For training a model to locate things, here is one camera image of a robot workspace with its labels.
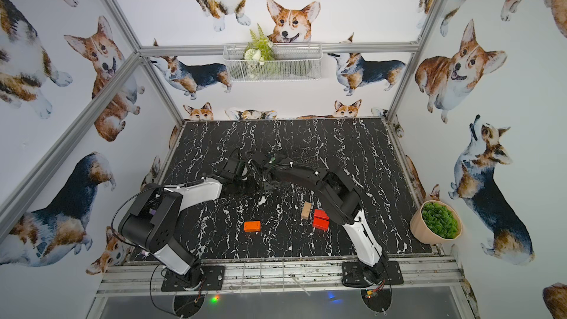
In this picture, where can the green fern with flower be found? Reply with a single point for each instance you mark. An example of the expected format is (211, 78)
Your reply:
(259, 55)

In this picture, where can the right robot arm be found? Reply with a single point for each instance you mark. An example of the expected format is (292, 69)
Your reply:
(341, 198)

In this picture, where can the white wire basket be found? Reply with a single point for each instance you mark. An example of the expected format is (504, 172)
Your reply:
(281, 62)

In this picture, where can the natural wood block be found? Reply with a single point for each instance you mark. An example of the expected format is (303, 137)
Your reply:
(306, 210)

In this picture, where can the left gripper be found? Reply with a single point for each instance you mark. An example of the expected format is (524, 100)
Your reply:
(247, 178)

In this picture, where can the orange block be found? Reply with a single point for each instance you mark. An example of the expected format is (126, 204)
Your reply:
(252, 227)

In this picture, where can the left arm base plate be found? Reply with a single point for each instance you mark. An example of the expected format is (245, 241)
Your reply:
(204, 278)

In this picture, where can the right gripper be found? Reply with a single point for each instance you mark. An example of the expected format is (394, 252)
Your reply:
(266, 186)

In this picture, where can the beige pot with plant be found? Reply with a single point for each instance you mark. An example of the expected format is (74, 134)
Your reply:
(435, 223)

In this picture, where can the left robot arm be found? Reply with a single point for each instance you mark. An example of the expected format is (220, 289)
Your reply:
(152, 218)

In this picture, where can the red block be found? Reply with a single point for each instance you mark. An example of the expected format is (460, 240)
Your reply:
(321, 224)
(320, 214)

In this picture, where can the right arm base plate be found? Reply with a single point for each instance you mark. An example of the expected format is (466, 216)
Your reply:
(359, 275)

